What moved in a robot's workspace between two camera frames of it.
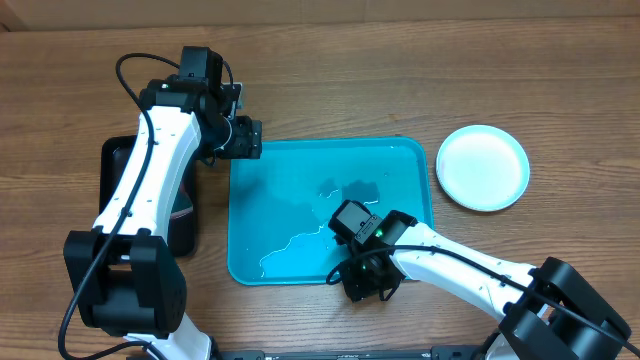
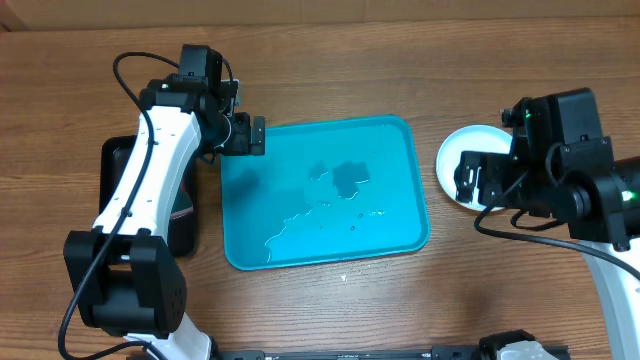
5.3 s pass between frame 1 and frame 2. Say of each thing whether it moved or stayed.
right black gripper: moved
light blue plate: stayed
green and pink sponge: stayed
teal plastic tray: moved
